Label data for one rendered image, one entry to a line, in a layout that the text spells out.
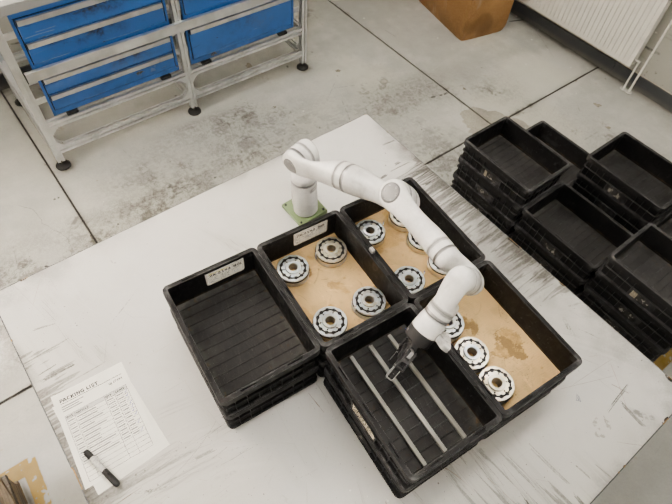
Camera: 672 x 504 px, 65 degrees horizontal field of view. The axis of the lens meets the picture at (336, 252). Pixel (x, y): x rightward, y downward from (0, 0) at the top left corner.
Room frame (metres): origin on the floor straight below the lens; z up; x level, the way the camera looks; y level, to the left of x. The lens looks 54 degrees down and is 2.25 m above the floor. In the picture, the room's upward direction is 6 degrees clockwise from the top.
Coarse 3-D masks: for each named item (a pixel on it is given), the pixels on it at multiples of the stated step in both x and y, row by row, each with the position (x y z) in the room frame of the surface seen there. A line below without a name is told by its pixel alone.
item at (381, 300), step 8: (360, 288) 0.86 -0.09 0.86; (368, 288) 0.87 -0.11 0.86; (376, 288) 0.87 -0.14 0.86; (360, 296) 0.83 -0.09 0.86; (376, 296) 0.84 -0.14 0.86; (384, 296) 0.84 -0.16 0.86; (360, 304) 0.81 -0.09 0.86; (376, 304) 0.81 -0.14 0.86; (384, 304) 0.81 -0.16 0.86; (360, 312) 0.78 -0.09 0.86; (368, 312) 0.78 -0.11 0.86; (376, 312) 0.78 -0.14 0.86
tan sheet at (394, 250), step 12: (372, 216) 1.18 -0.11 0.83; (384, 216) 1.18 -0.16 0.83; (384, 228) 1.13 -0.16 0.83; (384, 240) 1.08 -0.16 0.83; (396, 240) 1.09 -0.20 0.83; (384, 252) 1.03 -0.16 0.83; (396, 252) 1.04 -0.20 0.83; (408, 252) 1.04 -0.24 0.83; (396, 264) 0.99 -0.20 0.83; (408, 264) 0.99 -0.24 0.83; (420, 264) 1.00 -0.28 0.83; (432, 276) 0.95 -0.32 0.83
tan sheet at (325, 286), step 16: (304, 256) 0.98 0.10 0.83; (352, 256) 1.00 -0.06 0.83; (320, 272) 0.93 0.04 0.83; (336, 272) 0.93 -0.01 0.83; (352, 272) 0.94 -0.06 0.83; (304, 288) 0.86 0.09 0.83; (320, 288) 0.87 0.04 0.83; (336, 288) 0.87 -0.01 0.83; (352, 288) 0.88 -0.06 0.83; (304, 304) 0.81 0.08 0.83; (320, 304) 0.81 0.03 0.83; (336, 304) 0.82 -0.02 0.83; (352, 320) 0.77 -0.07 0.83
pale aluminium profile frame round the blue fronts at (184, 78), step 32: (256, 0) 2.87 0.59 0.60; (0, 32) 2.01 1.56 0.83; (160, 32) 2.47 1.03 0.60; (288, 32) 3.05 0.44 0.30; (0, 64) 2.46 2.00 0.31; (64, 64) 2.13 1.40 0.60; (32, 96) 2.01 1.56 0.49; (128, 96) 2.31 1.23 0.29; (192, 96) 2.57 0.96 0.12; (96, 128) 2.19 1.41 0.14; (64, 160) 2.01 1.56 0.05
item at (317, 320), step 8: (320, 312) 0.77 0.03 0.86; (328, 312) 0.77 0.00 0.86; (336, 312) 0.77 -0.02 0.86; (320, 320) 0.74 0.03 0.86; (344, 320) 0.75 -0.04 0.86; (320, 328) 0.71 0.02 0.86; (328, 328) 0.72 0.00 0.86; (336, 328) 0.72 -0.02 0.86; (344, 328) 0.72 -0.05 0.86; (328, 336) 0.69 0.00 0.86
